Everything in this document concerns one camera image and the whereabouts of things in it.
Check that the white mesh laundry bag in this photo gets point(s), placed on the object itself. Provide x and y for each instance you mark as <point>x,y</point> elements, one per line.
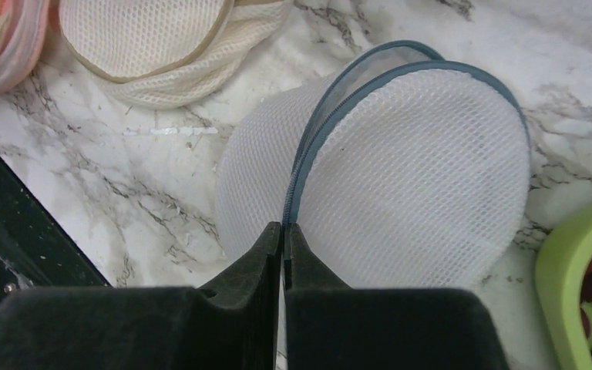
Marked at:
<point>404,169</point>

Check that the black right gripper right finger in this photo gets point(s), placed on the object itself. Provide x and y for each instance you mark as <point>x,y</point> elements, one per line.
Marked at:
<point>332,326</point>

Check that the floral pink laundry bag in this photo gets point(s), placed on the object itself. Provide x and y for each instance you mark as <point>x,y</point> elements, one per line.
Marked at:
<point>23,27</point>

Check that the cream mesh laundry bag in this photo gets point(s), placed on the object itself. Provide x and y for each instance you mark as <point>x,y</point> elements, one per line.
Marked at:
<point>165,54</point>

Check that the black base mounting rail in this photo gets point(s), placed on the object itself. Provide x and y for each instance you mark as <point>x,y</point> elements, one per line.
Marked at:
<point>34,250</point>

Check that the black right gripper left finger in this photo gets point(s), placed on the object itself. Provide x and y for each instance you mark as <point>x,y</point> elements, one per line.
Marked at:
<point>228,323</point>

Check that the green plastic basin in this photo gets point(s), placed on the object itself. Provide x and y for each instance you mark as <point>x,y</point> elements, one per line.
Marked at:
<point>559,272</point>

